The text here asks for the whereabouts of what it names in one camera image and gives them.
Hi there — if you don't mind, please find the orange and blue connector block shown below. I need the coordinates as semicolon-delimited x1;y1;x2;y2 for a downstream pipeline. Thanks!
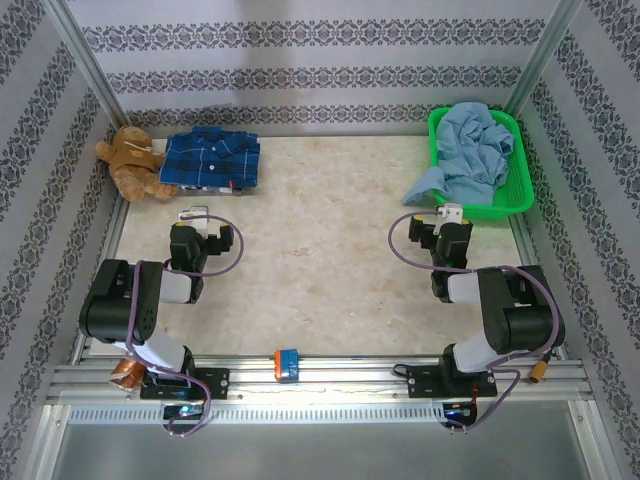
272;348;301;384

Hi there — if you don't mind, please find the black and white patterned shirt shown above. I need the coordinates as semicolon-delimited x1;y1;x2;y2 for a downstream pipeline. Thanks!
174;182;261;197

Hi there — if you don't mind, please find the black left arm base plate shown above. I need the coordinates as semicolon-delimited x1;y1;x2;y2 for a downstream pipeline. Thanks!
139;367;231;401

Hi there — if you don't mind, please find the aluminium side rail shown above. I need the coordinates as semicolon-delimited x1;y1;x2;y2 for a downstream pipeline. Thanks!
69;197;131;364
509;218;570;360

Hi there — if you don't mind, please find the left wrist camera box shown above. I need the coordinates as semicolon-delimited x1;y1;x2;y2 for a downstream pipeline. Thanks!
178;203;211;232

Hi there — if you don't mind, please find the yellow cylindrical sensor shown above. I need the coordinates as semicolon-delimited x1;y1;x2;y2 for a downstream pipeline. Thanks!
530;352;554;385

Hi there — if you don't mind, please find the brown teddy bear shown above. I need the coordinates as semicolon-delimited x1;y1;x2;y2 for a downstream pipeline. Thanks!
94;124;177;204

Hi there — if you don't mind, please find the grey metal panel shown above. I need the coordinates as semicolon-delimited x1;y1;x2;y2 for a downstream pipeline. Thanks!
49;422;591;480

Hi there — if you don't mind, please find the aluminium frame post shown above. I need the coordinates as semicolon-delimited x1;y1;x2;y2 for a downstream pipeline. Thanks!
42;0;132;127
503;0;589;115

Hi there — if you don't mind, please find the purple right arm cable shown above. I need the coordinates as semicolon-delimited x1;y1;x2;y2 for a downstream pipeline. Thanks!
388;209;561;434

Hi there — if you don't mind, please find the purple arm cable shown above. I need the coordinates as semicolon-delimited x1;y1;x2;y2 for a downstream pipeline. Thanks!
124;213;246;441
388;209;561;434

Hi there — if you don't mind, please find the aluminium mounting rail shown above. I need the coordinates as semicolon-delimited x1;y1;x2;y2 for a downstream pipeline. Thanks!
47;354;596;401

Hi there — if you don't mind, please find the blue plaid folded shirt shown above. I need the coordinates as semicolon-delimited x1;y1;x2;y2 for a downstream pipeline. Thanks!
158;124;262;191

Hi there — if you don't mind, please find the light blue long sleeve shirt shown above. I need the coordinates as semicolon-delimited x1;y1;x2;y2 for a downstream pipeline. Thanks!
402;102;516;207

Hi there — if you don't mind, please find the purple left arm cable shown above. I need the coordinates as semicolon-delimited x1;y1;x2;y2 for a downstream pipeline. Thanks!
124;213;246;441

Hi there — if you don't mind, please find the slotted metal cable duct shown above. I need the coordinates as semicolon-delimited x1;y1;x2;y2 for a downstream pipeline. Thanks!
67;402;446;425

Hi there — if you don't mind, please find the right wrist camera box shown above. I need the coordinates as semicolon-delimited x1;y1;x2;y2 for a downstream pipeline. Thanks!
433;203;465;237

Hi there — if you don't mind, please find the green plastic basket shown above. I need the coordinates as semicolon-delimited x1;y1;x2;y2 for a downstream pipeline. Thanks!
427;105;535;221

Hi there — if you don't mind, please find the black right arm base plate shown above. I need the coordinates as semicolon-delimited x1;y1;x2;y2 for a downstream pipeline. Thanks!
407;364;499;400

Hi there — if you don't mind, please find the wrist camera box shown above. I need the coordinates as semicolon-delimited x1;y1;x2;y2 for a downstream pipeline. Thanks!
178;203;211;232
433;203;465;237

